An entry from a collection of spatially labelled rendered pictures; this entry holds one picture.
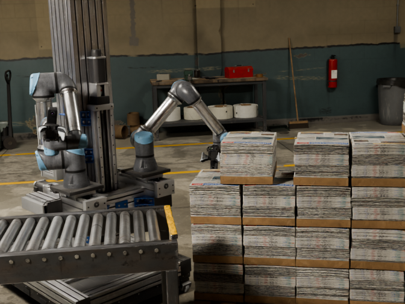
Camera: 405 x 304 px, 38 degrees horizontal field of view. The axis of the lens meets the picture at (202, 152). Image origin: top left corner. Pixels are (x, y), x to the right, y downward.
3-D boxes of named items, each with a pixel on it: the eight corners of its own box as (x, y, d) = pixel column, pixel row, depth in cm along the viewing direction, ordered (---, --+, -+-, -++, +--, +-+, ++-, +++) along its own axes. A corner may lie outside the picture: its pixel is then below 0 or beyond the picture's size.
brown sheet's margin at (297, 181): (296, 167, 346) (296, 161, 345) (346, 169, 340) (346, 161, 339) (293, 184, 310) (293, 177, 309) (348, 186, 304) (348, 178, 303)
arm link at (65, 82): (75, 79, 328) (87, 153, 305) (55, 81, 325) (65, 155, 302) (76, 66, 319) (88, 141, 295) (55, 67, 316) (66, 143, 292)
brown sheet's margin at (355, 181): (347, 169, 340) (347, 161, 339) (398, 169, 335) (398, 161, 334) (351, 186, 304) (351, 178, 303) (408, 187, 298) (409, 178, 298)
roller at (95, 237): (103, 221, 288) (102, 211, 287) (100, 256, 243) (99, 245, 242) (94, 222, 288) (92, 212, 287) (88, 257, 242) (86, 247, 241)
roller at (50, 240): (64, 224, 286) (62, 214, 285) (52, 260, 240) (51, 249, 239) (53, 224, 285) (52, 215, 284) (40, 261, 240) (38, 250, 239)
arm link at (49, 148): (67, 155, 296) (65, 134, 294) (44, 157, 293) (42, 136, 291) (65, 152, 304) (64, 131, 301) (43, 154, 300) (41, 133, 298)
